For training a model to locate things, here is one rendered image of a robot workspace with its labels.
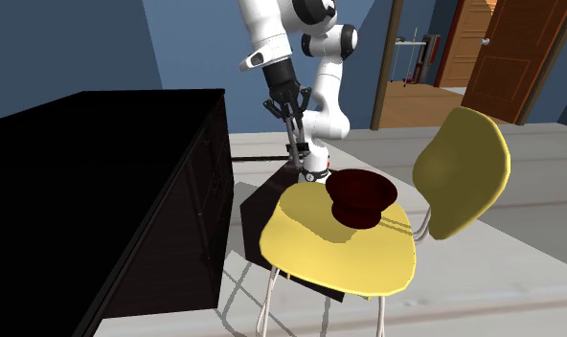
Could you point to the dark red bowl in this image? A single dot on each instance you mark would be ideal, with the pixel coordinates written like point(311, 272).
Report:
point(359, 191)

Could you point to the brown open door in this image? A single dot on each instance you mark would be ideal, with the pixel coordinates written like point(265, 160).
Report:
point(514, 60)

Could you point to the white folding table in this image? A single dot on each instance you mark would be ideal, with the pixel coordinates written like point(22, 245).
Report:
point(408, 43)

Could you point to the black chest of drawers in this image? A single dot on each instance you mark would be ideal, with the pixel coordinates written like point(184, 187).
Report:
point(101, 186)

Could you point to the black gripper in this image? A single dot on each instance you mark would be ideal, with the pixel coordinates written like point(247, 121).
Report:
point(282, 81)

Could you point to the yellow chair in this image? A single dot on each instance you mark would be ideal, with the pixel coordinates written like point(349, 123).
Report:
point(339, 254)

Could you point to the light brown panelled door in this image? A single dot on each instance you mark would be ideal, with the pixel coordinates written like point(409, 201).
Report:
point(466, 51)

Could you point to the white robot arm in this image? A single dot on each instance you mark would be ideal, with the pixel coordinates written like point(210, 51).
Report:
point(330, 74)

